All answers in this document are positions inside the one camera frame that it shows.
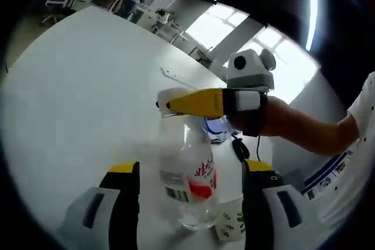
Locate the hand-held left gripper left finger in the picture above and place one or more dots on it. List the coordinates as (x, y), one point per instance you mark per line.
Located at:
(123, 203)

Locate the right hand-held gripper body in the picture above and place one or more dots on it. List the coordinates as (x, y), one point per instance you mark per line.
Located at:
(249, 71)

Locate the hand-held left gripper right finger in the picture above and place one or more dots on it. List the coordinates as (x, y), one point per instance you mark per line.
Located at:
(257, 203)

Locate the blue tissue pack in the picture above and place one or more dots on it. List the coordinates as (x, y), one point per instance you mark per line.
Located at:
(218, 127)

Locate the white paper cup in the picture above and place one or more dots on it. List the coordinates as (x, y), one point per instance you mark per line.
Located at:
(230, 220)

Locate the clear plastic water bottle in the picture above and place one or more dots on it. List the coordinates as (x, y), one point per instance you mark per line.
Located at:
(187, 144)

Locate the person's right hand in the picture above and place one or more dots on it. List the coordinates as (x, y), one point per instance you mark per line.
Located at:
(279, 118)

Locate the large window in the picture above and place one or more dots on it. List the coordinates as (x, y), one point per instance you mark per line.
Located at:
(216, 24)
(287, 65)

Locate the ceiling light strip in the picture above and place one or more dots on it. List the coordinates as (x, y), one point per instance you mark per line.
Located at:
(312, 7)

